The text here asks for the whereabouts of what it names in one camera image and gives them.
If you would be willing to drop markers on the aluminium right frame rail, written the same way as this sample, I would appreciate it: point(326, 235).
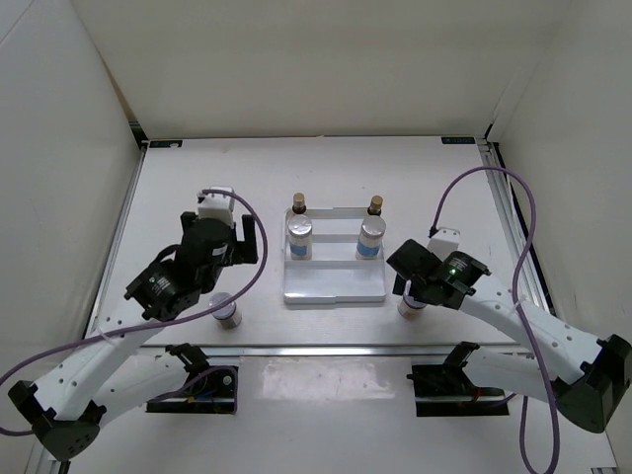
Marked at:
point(531, 280)

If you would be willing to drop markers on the brown sauce bottle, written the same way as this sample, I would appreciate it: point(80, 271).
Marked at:
point(298, 204)
point(375, 206)

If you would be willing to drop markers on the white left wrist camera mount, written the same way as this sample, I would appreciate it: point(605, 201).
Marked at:
point(212, 205)

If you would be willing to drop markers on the aluminium frame rail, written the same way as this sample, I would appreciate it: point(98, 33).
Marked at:
point(76, 176)
point(531, 280)

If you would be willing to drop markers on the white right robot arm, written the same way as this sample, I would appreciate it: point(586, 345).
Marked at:
point(584, 375)

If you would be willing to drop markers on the blue corner label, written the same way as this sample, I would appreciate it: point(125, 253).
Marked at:
point(165, 144)
point(458, 140)

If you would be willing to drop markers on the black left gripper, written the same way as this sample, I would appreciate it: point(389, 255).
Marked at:
point(249, 255)

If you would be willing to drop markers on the right short white-lid jar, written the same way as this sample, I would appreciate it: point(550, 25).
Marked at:
point(409, 308)

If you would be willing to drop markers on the aluminium left frame rail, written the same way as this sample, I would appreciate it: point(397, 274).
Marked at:
point(76, 176)

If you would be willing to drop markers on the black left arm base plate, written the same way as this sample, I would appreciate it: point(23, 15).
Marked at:
point(216, 394)

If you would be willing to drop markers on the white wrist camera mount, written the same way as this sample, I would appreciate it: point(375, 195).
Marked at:
point(444, 242)
point(212, 205)

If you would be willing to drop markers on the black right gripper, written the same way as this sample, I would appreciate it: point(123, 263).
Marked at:
point(399, 286)

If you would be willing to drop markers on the white tiered organizer tray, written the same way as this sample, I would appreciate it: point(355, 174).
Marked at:
point(333, 274)

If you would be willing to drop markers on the aluminium front rail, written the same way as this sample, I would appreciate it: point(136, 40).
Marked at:
point(326, 350)

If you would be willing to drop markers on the left blue corner label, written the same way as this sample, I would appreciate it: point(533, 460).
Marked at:
point(165, 144)

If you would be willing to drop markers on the tall silver-lid jar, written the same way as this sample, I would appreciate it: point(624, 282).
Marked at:
point(299, 234)
point(370, 236)

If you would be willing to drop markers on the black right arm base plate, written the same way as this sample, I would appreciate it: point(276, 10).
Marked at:
point(444, 391)

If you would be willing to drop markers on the short white-lid jar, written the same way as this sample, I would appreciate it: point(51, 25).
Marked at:
point(409, 308)
point(227, 315)

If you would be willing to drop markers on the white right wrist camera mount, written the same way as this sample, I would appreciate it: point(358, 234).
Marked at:
point(444, 242)

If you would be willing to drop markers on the right blue corner label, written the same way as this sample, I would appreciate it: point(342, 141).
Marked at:
point(458, 140)

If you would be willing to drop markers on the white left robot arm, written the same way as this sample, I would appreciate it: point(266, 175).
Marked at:
point(103, 376)

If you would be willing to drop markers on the left short white-lid jar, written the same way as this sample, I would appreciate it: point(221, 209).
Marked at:
point(227, 315)

